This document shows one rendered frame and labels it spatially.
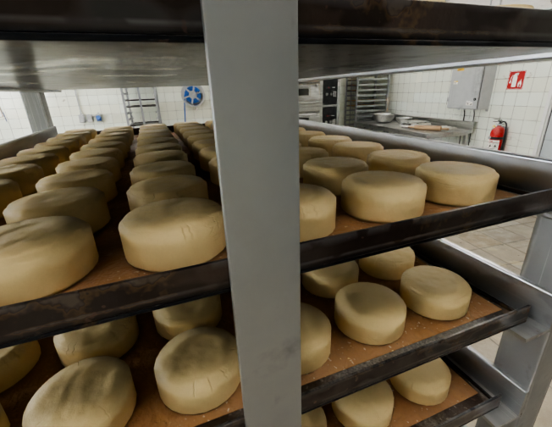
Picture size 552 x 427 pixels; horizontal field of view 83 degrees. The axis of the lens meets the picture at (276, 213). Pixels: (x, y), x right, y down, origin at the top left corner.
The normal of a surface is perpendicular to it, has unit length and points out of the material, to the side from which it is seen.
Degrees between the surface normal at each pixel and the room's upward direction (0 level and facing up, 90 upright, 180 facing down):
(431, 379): 0
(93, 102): 90
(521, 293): 90
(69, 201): 0
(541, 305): 90
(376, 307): 0
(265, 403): 90
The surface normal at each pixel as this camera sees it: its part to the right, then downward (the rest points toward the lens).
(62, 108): 0.26, 0.35
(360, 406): -0.04, -0.93
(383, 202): -0.35, 0.36
